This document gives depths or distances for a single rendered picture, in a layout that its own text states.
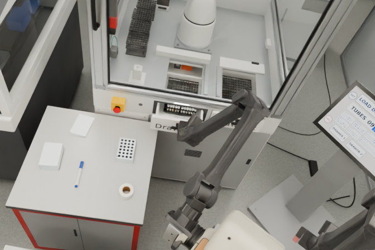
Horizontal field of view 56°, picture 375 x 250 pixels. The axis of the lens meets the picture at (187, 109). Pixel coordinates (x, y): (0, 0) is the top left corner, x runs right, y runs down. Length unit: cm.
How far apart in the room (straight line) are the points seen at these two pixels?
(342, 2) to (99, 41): 101
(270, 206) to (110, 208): 137
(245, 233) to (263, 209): 162
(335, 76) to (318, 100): 46
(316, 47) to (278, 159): 156
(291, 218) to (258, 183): 34
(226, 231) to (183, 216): 20
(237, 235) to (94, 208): 84
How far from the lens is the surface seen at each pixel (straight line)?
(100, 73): 179
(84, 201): 176
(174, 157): 232
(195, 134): 151
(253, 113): 124
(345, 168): 220
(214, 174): 124
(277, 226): 270
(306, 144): 321
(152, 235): 250
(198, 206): 124
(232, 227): 109
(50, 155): 183
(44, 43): 215
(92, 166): 184
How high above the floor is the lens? 237
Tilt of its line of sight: 51 degrees down
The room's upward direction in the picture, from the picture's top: 15 degrees clockwise
